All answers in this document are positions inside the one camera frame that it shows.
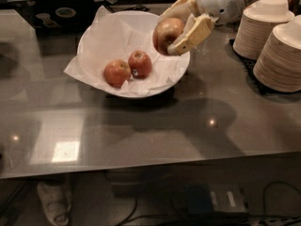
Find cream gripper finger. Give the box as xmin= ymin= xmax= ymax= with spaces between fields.
xmin=167 ymin=13 xmax=216 ymax=56
xmin=159 ymin=0 xmax=199 ymax=24

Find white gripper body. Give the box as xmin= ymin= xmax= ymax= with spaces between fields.
xmin=195 ymin=0 xmax=246 ymax=24

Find red apple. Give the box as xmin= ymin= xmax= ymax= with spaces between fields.
xmin=103 ymin=59 xmax=132 ymax=89
xmin=128 ymin=50 xmax=152 ymax=79
xmin=152 ymin=18 xmax=184 ymax=56

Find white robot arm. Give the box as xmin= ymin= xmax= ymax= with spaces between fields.
xmin=159 ymin=0 xmax=256 ymax=56

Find white ceramic bowl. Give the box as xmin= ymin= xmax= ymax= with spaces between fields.
xmin=76 ymin=10 xmax=191 ymax=99

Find rear stack paper bowls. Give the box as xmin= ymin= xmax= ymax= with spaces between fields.
xmin=233 ymin=0 xmax=294 ymax=60

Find stack paper bowls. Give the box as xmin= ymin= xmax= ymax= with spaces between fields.
xmin=253 ymin=15 xmax=301 ymax=92
xmin=233 ymin=0 xmax=294 ymax=60

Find black rubber mat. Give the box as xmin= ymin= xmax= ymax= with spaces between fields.
xmin=234 ymin=52 xmax=291 ymax=95

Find front stack paper bowls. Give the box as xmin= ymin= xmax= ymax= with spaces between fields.
xmin=253 ymin=15 xmax=301 ymax=92

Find white paper liner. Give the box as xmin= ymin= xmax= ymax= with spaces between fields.
xmin=63 ymin=5 xmax=186 ymax=97

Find black laptop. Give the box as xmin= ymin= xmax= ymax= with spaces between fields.
xmin=8 ymin=0 xmax=107 ymax=31

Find dark box under table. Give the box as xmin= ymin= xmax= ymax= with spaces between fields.
xmin=185 ymin=184 xmax=249 ymax=215

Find white shoe under table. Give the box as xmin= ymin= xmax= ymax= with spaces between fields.
xmin=37 ymin=182 xmax=71 ymax=226

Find black cable on floor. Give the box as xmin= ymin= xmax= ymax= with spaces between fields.
xmin=112 ymin=180 xmax=301 ymax=226

